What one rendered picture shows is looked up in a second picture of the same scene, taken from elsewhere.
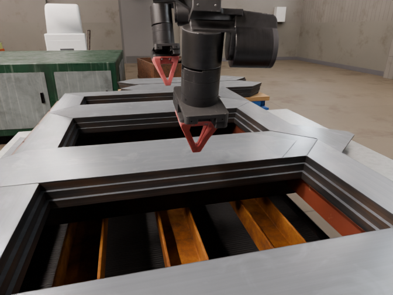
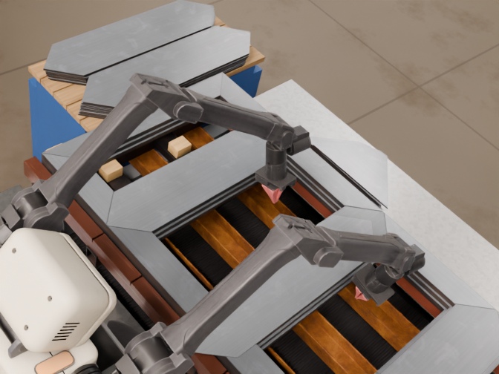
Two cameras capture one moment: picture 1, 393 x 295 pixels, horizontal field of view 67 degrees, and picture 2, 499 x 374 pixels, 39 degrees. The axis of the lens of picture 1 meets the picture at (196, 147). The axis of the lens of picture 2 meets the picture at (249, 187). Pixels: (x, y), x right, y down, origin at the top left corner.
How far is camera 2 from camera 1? 1.70 m
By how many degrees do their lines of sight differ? 42
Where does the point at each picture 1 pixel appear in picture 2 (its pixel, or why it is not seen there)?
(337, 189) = (414, 276)
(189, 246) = (316, 328)
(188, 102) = (374, 292)
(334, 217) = (407, 286)
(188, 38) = (391, 279)
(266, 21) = (421, 256)
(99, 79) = not seen: outside the picture
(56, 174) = (256, 330)
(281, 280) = (422, 361)
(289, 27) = not seen: outside the picture
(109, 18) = not seen: outside the picture
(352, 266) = (442, 342)
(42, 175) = (249, 335)
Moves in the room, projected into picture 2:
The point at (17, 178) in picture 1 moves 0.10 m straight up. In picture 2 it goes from (236, 344) to (243, 325)
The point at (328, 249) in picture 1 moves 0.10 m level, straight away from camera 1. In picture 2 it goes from (431, 336) to (425, 305)
